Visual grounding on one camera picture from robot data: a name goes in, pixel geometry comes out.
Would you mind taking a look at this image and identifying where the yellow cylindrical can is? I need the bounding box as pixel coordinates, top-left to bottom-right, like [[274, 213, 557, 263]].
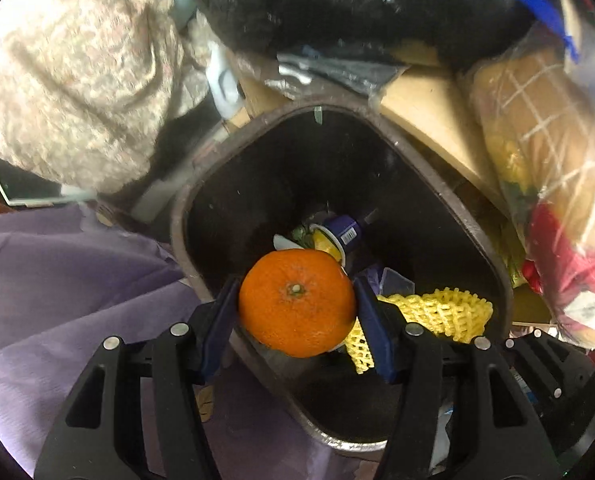
[[308, 214, 363, 268]]

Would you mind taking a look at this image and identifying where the floral covered chair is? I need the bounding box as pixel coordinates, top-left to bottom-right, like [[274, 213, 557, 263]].
[[0, 0, 208, 194]]

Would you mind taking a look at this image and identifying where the purple floral tablecloth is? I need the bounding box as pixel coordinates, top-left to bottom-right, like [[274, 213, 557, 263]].
[[0, 205, 368, 479]]

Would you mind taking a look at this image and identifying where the clear bag of goods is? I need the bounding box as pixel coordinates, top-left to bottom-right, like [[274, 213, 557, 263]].
[[465, 24, 595, 351]]

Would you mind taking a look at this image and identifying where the yellow foam fruit net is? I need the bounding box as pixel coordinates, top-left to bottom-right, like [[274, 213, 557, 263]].
[[344, 287, 494, 375]]

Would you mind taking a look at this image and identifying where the dark trash bin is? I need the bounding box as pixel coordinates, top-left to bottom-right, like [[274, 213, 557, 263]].
[[170, 101, 512, 460]]

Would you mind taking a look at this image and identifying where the orange mandarin fruit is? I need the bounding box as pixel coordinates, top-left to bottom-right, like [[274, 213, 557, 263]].
[[239, 249, 356, 359]]

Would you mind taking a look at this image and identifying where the black garbage bag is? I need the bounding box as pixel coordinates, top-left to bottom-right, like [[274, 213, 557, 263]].
[[195, 0, 534, 70]]

